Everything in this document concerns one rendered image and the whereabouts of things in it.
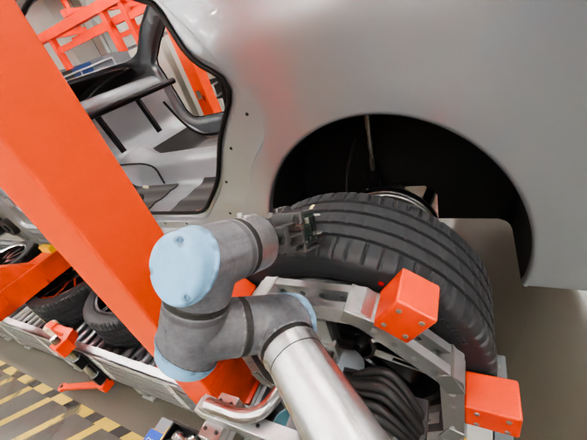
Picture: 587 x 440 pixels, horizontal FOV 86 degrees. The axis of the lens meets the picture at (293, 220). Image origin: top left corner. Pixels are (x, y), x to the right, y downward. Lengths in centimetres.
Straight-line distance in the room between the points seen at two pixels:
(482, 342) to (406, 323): 20
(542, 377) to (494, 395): 110
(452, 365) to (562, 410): 115
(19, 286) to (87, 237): 206
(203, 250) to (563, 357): 176
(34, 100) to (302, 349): 63
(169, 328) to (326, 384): 21
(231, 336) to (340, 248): 27
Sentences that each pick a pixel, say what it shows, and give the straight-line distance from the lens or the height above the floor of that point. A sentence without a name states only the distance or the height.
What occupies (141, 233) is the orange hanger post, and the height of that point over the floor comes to 125.
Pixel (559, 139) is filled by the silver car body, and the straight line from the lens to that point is 88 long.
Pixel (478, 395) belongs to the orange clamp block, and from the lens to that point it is 77.
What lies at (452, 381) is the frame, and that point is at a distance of 68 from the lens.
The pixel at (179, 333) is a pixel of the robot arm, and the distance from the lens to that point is 45.
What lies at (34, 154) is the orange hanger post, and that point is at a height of 149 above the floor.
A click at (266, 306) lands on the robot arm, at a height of 122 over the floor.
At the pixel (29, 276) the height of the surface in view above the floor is 65.
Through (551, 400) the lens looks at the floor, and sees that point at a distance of 182.
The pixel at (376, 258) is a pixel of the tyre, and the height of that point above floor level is 115.
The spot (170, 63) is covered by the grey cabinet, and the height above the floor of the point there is 151.
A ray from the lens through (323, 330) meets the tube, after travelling 65.
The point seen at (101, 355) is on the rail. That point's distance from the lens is 210.
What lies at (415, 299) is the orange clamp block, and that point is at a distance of 55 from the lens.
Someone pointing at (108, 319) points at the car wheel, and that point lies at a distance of 208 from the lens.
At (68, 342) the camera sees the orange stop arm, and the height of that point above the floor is 48.
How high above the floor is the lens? 156
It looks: 32 degrees down
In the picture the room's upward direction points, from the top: 19 degrees counter-clockwise
